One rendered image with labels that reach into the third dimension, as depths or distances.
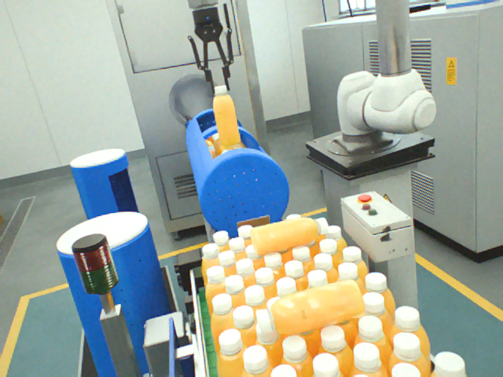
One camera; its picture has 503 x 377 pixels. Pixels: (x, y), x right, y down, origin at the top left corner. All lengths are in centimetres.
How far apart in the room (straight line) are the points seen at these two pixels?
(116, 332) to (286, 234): 41
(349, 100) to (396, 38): 29
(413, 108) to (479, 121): 121
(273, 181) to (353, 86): 53
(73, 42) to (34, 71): 59
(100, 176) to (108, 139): 402
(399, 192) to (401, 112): 40
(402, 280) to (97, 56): 511
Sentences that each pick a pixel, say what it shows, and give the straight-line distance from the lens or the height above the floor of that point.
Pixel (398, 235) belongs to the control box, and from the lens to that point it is 114.
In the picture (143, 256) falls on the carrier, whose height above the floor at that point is 95.
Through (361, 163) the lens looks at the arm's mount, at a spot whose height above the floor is 105.
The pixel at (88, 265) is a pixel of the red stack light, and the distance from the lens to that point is 91.
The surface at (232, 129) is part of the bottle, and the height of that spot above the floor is 130.
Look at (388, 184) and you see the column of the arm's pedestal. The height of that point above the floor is 92.
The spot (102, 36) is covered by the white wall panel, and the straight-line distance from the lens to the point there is 633.
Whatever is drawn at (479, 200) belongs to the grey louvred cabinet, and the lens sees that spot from 291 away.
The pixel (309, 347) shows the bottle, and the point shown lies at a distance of 87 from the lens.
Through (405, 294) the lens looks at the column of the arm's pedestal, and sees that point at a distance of 208.
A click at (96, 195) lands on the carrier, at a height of 87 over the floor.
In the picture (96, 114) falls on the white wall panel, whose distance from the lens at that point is 640.
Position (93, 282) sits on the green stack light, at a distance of 92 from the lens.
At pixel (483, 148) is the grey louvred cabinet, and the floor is 73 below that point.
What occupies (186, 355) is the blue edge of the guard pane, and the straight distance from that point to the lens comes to 110.
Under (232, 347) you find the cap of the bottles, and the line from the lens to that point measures 84.
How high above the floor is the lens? 160
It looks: 20 degrees down
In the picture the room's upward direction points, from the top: 10 degrees counter-clockwise
